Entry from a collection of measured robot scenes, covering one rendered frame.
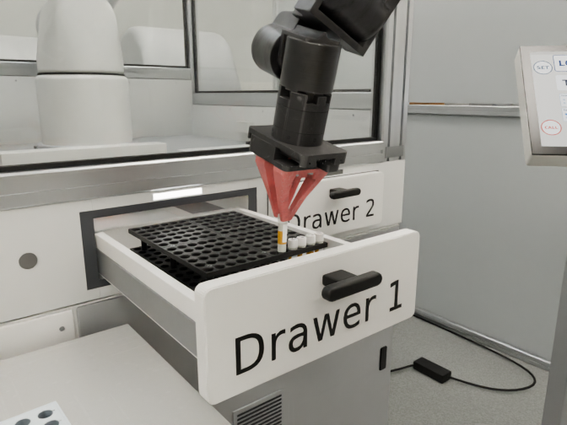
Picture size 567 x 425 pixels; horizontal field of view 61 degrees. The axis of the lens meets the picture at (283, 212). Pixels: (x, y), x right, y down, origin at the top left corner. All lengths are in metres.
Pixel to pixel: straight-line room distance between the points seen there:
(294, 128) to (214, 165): 0.29
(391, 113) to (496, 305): 1.43
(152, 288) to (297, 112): 0.25
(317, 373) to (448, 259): 1.42
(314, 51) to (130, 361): 0.43
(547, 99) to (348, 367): 0.75
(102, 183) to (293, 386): 0.57
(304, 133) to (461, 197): 1.81
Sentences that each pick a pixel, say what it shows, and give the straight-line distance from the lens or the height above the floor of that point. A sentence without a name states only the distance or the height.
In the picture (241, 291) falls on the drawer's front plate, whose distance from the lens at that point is 0.42.
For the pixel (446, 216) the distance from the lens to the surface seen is 2.34.
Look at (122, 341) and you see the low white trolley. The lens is 0.70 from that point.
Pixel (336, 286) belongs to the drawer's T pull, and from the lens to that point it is 0.45.
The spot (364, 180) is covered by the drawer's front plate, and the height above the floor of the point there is 0.92.
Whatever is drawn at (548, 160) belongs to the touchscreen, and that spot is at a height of 0.95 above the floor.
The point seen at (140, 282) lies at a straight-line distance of 0.58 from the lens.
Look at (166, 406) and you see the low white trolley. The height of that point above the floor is 0.76.
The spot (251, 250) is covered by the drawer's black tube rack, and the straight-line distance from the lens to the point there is 0.58.
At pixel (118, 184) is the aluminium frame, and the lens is 0.71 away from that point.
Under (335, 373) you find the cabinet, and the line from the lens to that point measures 1.12.
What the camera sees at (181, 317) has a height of 0.87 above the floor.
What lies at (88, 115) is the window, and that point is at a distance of 0.71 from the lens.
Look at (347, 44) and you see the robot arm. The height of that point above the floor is 1.13.
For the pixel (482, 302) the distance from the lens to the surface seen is 2.35.
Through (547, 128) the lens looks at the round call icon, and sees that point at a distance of 1.20.
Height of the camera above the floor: 1.08
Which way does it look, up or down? 14 degrees down
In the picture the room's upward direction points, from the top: straight up
